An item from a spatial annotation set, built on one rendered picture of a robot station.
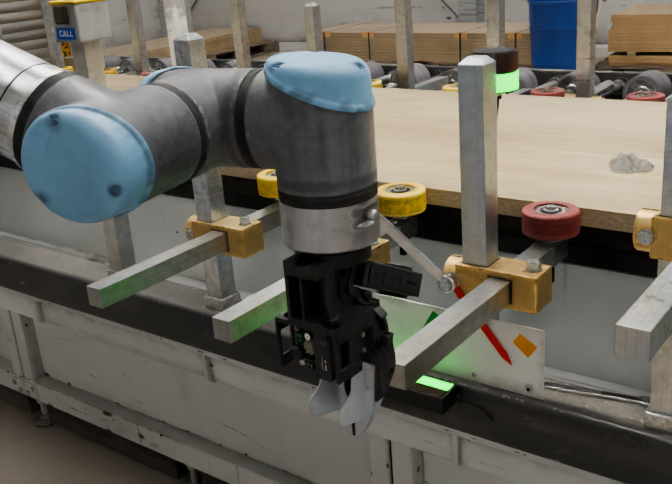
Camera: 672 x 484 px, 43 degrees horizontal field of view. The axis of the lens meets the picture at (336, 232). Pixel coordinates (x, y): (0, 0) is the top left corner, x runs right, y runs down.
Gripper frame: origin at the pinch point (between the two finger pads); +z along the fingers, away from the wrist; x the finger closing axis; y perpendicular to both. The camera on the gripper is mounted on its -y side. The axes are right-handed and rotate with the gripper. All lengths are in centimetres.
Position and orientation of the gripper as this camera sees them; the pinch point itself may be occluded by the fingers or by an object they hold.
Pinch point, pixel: (359, 420)
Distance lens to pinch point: 87.8
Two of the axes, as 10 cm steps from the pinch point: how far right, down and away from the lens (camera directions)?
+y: -6.0, 3.1, -7.4
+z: 0.7, 9.4, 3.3
